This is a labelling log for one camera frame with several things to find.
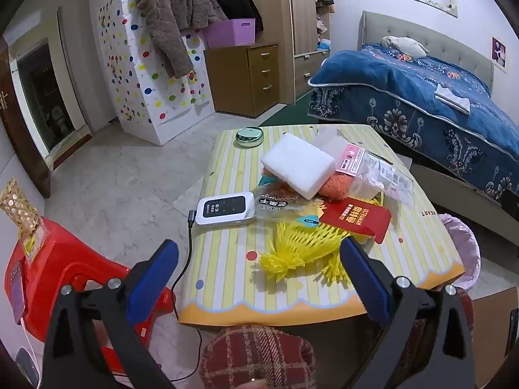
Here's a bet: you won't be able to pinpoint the round green tin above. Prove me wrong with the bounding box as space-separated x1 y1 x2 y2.
235 127 264 147

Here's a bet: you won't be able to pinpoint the white dotted cabinet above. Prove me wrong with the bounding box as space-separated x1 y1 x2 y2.
88 0 215 147

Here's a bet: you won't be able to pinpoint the red plastic stool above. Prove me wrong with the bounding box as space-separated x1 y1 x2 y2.
4 218 177 373

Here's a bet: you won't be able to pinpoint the white power bank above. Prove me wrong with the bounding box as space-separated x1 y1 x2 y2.
195 194 257 227

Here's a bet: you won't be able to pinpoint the white toilet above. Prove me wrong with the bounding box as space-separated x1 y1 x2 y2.
51 105 71 134

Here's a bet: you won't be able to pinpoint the brown wooden door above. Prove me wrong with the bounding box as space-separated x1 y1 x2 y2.
0 36 53 199

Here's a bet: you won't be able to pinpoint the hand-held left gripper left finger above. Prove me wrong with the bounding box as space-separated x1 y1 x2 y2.
41 239 191 389

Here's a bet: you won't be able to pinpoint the translucent white bag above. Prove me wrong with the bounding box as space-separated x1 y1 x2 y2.
312 127 349 159

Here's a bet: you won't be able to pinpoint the wooden wardrobe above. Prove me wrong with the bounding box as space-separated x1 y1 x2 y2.
247 0 337 104

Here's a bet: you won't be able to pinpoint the orange foam net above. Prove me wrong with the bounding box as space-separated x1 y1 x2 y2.
318 172 361 203

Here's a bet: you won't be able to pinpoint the green floor mat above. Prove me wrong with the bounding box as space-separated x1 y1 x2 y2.
257 93 325 128

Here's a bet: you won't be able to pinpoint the yellow foam fruit net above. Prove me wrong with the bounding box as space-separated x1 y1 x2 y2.
259 196 390 286

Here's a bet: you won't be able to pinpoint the folded white cloth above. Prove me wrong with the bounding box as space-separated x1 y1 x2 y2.
434 85 471 115

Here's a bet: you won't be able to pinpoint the clear plastic packet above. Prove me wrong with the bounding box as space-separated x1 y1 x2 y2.
351 150 414 203

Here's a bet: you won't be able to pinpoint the person's plaid pants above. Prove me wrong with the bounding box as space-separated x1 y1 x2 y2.
199 298 475 389

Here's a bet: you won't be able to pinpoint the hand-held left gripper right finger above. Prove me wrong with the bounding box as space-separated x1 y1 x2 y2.
340 236 478 389

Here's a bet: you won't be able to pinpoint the red paper envelope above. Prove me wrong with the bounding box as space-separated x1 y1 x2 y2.
320 196 392 244

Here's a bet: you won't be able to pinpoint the wooden drawer cabinet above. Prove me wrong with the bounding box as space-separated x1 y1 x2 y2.
204 42 280 119

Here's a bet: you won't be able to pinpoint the small wall picture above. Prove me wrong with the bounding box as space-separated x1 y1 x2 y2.
491 36 507 73

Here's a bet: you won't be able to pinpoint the grey upholstered bed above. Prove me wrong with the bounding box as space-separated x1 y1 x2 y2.
359 10 519 219

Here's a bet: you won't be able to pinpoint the trash bin with pink bag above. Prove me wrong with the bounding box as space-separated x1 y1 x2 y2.
440 213 482 292

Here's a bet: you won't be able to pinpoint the clear snack bag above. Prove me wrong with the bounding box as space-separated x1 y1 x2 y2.
253 182 325 224

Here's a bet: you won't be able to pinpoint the white foam block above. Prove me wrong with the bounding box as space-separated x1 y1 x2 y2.
259 133 337 200

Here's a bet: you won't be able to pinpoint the brown quilted jacket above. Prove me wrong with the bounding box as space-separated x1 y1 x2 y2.
135 0 230 78

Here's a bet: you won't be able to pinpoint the pink label packet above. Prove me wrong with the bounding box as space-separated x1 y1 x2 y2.
334 143 368 177

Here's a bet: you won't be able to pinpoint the black charging cable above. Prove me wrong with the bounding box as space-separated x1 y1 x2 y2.
169 209 203 377

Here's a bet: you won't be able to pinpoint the cardboard box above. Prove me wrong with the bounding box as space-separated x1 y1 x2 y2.
472 286 513 389

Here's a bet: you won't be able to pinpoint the yellow striped tablecloth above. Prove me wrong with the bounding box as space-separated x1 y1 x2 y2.
177 124 466 327

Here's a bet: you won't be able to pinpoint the bed with blue blanket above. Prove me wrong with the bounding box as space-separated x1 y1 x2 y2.
307 42 519 203

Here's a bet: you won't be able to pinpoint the gold perforated holder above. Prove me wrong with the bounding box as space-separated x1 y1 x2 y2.
0 177 41 236

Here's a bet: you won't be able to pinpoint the purple plastic basket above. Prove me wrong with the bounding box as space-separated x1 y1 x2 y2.
203 18 257 48

